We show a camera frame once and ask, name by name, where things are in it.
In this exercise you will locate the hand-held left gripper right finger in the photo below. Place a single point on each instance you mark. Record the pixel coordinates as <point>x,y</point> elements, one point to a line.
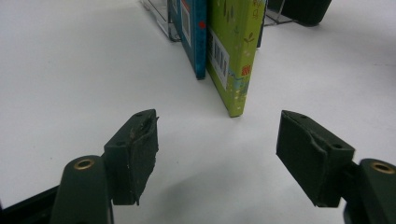
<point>314,161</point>

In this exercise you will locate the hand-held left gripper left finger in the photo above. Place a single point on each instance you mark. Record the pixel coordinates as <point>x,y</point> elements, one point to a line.
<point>134,161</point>

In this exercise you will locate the animal picture book green back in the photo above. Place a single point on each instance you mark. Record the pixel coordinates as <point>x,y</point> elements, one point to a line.
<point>239,62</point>

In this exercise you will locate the dark blue picture book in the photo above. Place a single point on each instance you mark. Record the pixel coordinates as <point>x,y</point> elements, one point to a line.
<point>194,40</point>

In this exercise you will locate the clear acrylic book holder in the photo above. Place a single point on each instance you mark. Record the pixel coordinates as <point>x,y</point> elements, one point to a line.
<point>162,18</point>

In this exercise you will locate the black book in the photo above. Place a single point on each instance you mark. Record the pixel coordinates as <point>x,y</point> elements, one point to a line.
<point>302,11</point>

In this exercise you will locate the white board table cover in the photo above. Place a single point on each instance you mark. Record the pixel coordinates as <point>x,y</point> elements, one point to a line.
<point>62,77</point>

